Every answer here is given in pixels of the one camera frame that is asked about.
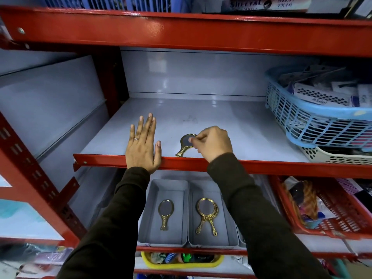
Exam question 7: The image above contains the person's right hand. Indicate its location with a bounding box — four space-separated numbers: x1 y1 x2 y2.
195 126 234 164

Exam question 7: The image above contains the person's left hand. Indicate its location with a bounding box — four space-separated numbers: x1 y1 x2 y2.
126 113 162 174

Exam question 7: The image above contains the gold hand mirror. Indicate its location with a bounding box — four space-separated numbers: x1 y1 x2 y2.
175 133 199 158
195 198 216 234
158 199 175 232
203 200 219 237

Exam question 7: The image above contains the person's left forearm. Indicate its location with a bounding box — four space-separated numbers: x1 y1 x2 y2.
57 167 151 279

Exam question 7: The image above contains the person's right forearm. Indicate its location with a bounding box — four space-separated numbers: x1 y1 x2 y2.
207 153 332 279

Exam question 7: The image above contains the grey plastic tray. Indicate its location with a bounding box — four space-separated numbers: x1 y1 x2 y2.
236 224 247 248
188 180 239 249
137 179 189 248

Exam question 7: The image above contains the red metal shelving rack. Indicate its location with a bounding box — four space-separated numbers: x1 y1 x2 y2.
0 6 372 279

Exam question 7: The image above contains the pile of coloured combs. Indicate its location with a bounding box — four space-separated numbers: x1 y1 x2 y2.
150 252 217 264

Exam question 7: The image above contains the yellow plastic tray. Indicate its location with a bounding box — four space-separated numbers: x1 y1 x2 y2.
141 252 225 270

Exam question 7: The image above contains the pile of white packets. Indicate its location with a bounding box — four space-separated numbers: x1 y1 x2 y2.
276 65 372 108

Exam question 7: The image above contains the blue slatted plastic basket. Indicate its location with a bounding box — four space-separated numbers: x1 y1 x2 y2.
43 0 172 12

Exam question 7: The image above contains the cream plastic basket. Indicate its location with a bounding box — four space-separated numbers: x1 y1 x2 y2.
299 145 372 165

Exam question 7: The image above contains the white printed cardboard box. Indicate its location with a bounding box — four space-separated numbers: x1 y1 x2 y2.
221 0 314 14

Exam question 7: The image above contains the red plastic basket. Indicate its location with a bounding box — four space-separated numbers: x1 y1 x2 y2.
273 176 372 240

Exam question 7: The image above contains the pile of clear wrapped packets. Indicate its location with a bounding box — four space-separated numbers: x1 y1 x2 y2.
0 243 74 279

